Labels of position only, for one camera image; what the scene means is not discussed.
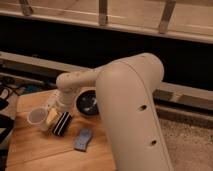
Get white patterned bottle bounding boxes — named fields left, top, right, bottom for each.
left=45, top=94, right=56, bottom=108

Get black whiteboard eraser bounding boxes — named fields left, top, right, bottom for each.
left=52, top=112, right=72, bottom=136

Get dark cables and clutter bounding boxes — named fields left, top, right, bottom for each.
left=0, top=76, right=44, bottom=151

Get black bowl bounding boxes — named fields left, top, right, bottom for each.
left=76, top=90, right=99, bottom=117

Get blue sponge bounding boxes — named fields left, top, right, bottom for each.
left=74, top=128, right=93, bottom=152

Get wooden board table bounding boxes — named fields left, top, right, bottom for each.
left=6, top=91, right=115, bottom=171

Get grey metal rail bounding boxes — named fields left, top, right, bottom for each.
left=0, top=51, right=87, bottom=83

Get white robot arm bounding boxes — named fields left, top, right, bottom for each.
left=53, top=53, right=174, bottom=171

